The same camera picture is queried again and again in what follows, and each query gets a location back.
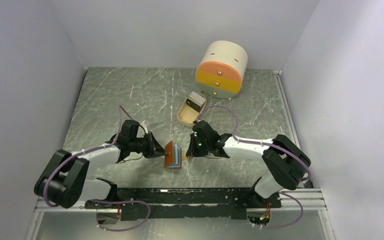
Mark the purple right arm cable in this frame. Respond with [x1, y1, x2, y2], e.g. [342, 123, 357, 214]
[195, 105, 312, 230]

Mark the brown leather card holder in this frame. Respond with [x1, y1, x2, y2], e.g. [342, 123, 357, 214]
[164, 141, 191, 170]

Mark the round mini drawer cabinet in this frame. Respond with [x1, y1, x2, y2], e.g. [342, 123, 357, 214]
[195, 40, 248, 99]

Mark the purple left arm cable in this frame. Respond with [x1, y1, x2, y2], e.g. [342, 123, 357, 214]
[42, 105, 147, 208]

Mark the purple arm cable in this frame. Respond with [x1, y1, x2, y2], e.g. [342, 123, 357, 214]
[42, 105, 147, 208]
[195, 105, 312, 230]

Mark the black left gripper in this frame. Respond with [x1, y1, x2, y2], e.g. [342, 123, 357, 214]
[129, 131, 168, 159]

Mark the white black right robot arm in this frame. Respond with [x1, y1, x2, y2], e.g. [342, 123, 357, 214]
[186, 120, 311, 207]

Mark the stack of credit cards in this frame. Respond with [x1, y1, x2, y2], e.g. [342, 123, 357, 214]
[186, 91, 207, 113]

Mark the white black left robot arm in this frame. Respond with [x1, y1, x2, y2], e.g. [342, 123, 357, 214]
[33, 119, 167, 209]

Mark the aluminium frame rail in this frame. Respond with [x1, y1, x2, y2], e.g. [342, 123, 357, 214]
[273, 70, 337, 240]

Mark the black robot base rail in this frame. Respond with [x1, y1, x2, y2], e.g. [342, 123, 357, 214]
[84, 187, 282, 221]

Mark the beige oval card tray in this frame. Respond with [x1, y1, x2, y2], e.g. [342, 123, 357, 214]
[177, 93, 207, 127]

